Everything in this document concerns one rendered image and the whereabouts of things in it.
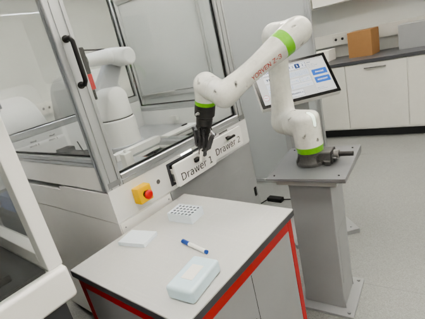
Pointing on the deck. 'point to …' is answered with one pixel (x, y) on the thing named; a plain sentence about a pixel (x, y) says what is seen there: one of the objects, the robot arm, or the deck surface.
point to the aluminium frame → (103, 185)
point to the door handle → (77, 60)
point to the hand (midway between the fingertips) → (202, 155)
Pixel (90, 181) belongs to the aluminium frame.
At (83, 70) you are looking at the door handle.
